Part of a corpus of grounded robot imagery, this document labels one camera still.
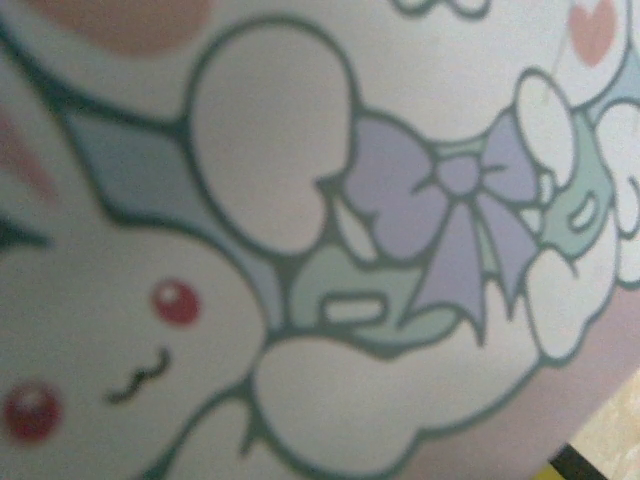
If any blue cartoon tin box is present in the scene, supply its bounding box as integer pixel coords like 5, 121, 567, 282
0, 0, 640, 480

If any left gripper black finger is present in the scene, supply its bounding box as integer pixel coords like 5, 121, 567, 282
542, 441, 621, 480

